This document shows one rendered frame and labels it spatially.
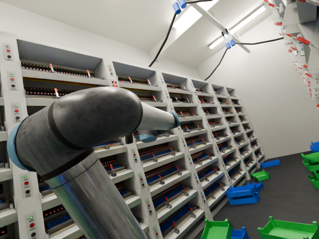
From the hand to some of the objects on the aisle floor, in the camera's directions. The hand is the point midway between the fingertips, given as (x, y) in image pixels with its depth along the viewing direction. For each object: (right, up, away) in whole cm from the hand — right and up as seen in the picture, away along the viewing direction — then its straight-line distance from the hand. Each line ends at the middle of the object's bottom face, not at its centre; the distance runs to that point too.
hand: (116, 139), depth 115 cm
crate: (+71, -78, +7) cm, 106 cm away
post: (-19, -103, -41) cm, 112 cm away
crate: (+81, -83, +15) cm, 116 cm away
